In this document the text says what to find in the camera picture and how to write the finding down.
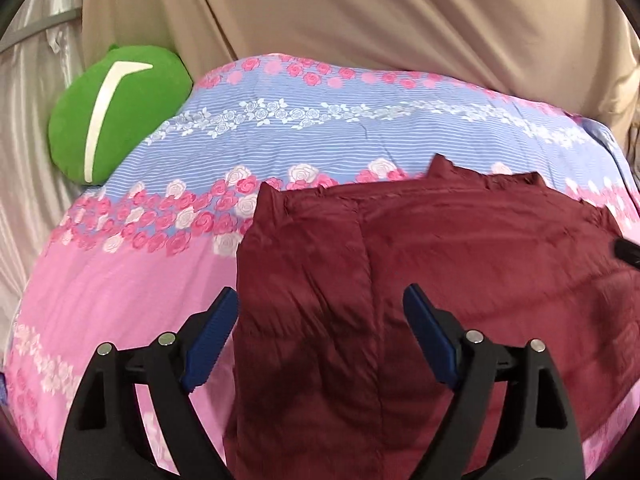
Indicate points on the green plush pillow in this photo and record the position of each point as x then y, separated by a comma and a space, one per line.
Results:
145, 100

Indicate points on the beige draped cloth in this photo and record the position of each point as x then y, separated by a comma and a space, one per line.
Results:
350, 10

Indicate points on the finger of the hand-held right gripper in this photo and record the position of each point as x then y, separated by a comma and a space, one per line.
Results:
627, 251

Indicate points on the maroon puffer jacket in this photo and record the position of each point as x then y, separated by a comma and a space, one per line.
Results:
450, 250

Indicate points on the pink floral blanket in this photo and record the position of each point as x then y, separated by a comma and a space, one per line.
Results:
150, 270

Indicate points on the white satin curtain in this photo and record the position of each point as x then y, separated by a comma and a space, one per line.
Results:
30, 135

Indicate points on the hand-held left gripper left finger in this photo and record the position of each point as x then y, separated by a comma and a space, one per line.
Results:
212, 340

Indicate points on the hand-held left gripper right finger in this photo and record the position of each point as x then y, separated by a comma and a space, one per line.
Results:
430, 335

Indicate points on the grey metal bar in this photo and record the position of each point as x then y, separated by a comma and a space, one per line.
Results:
40, 28

